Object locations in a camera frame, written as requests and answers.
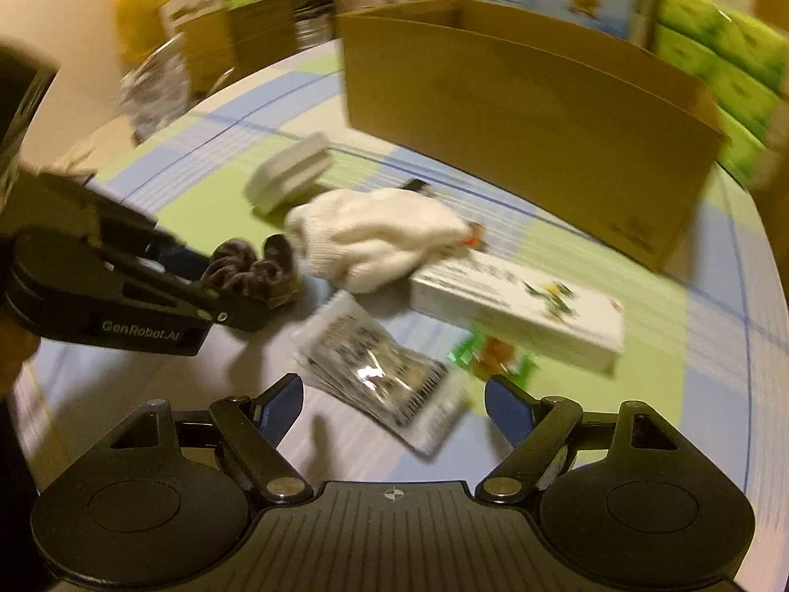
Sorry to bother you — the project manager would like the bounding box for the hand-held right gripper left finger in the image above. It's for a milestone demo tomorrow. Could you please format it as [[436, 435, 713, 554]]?
[[108, 373, 315, 503]]

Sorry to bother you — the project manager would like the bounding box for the brown cardboard storage box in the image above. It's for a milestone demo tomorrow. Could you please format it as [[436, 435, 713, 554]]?
[[228, 0, 303, 69]]

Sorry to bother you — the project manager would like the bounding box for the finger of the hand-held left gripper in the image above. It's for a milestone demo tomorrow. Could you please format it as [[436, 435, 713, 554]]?
[[92, 239, 270, 332], [37, 174, 215, 276]]

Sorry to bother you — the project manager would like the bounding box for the clear plastic bag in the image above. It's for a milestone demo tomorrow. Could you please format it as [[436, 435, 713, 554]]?
[[120, 34, 192, 137]]

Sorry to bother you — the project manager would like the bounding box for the stack of metal bowls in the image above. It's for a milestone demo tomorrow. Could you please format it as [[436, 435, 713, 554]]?
[[296, 0, 339, 50]]

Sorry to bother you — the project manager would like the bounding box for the long white printed box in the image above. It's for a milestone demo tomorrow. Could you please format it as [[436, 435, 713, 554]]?
[[410, 253, 623, 374]]

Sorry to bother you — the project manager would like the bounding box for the yellow bag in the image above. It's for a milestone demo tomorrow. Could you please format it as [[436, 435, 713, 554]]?
[[117, 0, 186, 63]]

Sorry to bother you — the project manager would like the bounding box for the brown velvet scrunchie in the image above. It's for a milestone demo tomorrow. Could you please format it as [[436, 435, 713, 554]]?
[[200, 234, 303, 309]]

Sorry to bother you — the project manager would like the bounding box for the pack of green tissues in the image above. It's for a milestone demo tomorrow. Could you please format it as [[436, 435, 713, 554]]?
[[647, 0, 784, 174]]

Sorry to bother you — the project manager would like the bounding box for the silver foil packet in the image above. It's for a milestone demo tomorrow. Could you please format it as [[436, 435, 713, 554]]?
[[291, 290, 469, 457]]

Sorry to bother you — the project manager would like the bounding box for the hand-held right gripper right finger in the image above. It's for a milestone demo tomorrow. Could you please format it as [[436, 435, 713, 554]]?
[[474, 376, 685, 503]]

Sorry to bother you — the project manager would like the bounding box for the white knitted glove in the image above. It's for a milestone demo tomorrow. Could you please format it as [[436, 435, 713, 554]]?
[[285, 188, 469, 294]]

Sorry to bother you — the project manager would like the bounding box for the green snack packet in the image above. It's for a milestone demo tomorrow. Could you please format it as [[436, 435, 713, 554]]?
[[449, 330, 537, 383]]

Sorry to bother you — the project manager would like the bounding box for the checked tablecloth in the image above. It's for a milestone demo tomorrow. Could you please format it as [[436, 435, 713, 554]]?
[[12, 37, 771, 507]]

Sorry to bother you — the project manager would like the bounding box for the white square night light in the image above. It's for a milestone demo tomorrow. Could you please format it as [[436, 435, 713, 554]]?
[[243, 132, 330, 214]]

